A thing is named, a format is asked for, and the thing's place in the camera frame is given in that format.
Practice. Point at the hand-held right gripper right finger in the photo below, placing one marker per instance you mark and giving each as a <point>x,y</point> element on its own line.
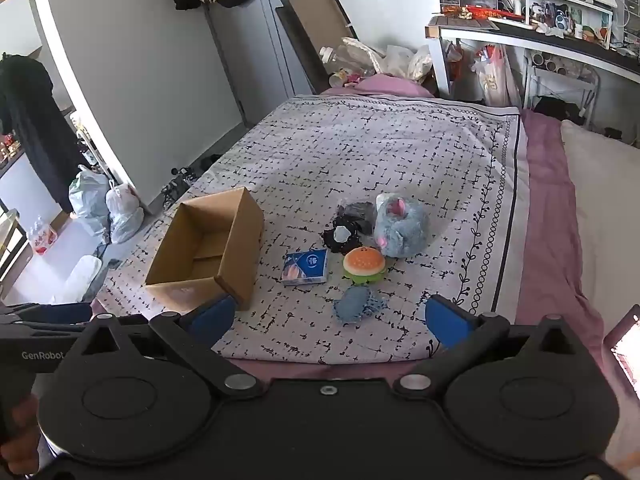
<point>447,321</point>

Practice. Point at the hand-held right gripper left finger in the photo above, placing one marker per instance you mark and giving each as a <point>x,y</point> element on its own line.
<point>212,319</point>

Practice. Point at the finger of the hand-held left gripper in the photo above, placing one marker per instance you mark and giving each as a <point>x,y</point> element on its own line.
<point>70,313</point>

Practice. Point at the brown cardboard box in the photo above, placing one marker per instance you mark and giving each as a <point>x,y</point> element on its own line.
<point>210,255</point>

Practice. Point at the blue knitted cloth toy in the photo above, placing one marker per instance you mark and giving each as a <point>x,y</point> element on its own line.
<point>357,305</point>

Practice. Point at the burger plush toy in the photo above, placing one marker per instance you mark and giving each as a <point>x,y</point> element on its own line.
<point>364,264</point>

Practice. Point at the grey-blue plush animal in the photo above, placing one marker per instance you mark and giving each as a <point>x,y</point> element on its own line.
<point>402,227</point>

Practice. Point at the blue tissue pack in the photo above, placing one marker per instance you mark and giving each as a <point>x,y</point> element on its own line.
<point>305,267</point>

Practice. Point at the person's left hand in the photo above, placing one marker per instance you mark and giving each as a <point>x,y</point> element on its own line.
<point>22,440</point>

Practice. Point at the pack of water bottles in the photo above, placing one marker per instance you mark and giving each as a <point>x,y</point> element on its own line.
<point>42,237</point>

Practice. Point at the white plastic bag red print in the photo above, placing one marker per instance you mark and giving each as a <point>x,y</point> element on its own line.
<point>125,212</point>

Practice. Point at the pale green plastic bag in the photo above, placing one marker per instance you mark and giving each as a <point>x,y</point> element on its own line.
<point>90,200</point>

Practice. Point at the black lacy item in plastic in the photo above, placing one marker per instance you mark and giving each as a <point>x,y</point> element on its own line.
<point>340,235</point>

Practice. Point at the dark grey plastic packet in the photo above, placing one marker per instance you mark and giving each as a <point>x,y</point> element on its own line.
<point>359,212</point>

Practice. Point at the dark shoes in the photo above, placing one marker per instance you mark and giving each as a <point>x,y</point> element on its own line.
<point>210,160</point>

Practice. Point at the open laptop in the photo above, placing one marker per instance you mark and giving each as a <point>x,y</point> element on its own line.
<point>627,350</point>

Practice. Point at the black-and-white printed blanket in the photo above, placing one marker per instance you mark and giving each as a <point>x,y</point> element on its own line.
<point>380,150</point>

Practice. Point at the black hanging coat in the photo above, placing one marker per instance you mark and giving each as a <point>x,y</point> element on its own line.
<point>35,125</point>

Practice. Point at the cream pillow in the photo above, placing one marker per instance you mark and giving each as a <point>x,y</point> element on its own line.
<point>607,210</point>

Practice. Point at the black bag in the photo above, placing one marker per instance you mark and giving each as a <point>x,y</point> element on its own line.
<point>557,109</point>

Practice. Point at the red and white plastic bag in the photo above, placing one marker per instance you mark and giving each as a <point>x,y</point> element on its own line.
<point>495,77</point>

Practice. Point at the white plastic bags heap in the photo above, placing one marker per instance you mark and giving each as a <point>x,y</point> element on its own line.
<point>410,62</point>

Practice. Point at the paper cup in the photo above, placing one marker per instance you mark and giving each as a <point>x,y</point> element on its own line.
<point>338,78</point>

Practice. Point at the grey door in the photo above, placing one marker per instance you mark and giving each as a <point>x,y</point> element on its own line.
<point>250,50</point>

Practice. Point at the clear plastic bottle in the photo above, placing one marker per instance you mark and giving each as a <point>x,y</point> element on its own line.
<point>347,60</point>

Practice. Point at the white desk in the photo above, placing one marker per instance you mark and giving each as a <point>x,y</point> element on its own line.
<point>565,40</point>

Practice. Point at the flat cardboard sheet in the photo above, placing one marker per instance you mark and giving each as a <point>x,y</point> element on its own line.
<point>312,25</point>

